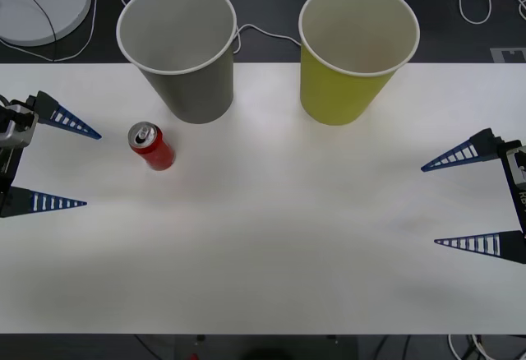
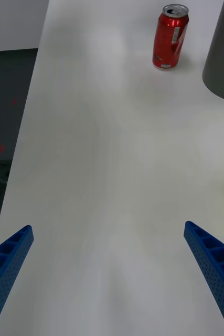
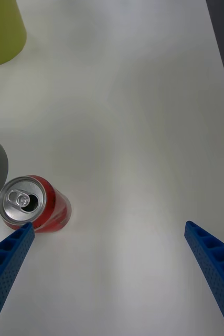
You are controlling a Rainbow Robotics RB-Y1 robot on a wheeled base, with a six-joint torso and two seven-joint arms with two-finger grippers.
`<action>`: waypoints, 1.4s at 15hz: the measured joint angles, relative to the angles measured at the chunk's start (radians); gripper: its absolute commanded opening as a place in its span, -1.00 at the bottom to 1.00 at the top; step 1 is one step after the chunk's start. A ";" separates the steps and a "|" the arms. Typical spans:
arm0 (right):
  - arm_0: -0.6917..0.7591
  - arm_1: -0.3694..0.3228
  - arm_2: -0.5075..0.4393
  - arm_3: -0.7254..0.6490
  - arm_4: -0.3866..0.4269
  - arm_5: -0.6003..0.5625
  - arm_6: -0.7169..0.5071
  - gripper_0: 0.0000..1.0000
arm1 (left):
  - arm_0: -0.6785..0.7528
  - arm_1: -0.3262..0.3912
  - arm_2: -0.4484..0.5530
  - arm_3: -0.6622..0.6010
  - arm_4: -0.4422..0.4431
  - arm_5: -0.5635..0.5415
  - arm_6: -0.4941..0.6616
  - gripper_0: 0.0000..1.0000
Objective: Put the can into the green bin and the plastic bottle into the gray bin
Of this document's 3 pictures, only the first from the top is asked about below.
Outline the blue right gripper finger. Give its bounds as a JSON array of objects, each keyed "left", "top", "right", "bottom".
[
  {"left": 433, "top": 230, "right": 526, "bottom": 265},
  {"left": 420, "top": 127, "right": 506, "bottom": 173}
]

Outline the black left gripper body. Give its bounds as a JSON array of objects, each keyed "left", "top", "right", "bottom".
[{"left": 0, "top": 145, "right": 25, "bottom": 193}]

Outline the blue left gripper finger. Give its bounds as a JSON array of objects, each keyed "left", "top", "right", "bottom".
[
  {"left": 0, "top": 186, "right": 88, "bottom": 219},
  {"left": 26, "top": 90, "right": 103, "bottom": 141}
]

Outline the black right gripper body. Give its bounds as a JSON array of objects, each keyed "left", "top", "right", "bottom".
[{"left": 496, "top": 140, "right": 526, "bottom": 238}]

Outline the red drink can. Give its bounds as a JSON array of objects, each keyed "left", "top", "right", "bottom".
[{"left": 127, "top": 121, "right": 176, "bottom": 172}]

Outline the grey plastic waste bin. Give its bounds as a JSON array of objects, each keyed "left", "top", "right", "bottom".
[{"left": 116, "top": 0, "right": 238, "bottom": 125}]

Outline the yellow-green plastic waste bin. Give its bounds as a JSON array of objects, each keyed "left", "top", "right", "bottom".
[{"left": 298, "top": 0, "right": 421, "bottom": 127}]

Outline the thin white looped cable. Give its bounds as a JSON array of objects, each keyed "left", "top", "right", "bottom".
[{"left": 0, "top": 0, "right": 99, "bottom": 63}]

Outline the thin black cable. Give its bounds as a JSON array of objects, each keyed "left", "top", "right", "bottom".
[{"left": 10, "top": 0, "right": 58, "bottom": 62}]

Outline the white coiled cable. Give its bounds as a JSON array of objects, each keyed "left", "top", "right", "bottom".
[{"left": 446, "top": 334, "right": 494, "bottom": 360}]

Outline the white power strip cable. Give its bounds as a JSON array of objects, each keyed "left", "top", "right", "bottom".
[{"left": 105, "top": 0, "right": 303, "bottom": 55}]

